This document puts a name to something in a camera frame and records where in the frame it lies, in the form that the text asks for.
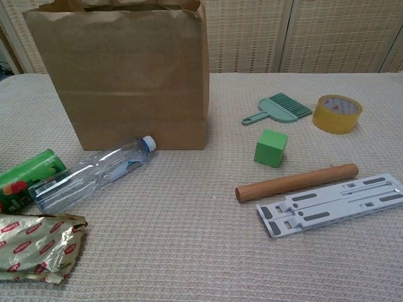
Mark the clear plastic water bottle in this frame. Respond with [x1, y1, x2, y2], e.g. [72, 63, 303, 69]
[27, 135, 157, 212]

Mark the green chip canister red lid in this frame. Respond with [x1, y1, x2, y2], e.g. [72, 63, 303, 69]
[0, 148, 71, 212]

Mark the silver foil snack packet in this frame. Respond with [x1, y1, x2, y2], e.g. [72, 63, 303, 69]
[0, 212, 89, 286]

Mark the brown paper bag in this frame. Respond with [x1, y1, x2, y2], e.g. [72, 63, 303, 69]
[22, 0, 211, 152]

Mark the green foam cube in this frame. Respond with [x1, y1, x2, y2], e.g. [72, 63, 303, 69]
[253, 128, 289, 167]

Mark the beige woven tablecloth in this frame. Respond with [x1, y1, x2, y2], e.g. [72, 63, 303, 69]
[0, 72, 403, 302]

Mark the teal mini hand brush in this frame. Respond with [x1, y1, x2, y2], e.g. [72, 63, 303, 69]
[241, 92, 313, 126]

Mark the wooden rolling pin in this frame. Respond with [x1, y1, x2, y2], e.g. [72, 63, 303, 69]
[235, 162, 360, 203]

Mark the woven folding screen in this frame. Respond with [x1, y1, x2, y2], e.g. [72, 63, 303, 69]
[0, 0, 403, 75]

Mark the yellow packing tape roll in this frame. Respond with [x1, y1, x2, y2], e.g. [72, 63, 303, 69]
[312, 94, 363, 135]

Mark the white folding laptop stand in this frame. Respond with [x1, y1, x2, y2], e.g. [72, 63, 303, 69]
[255, 173, 403, 240]

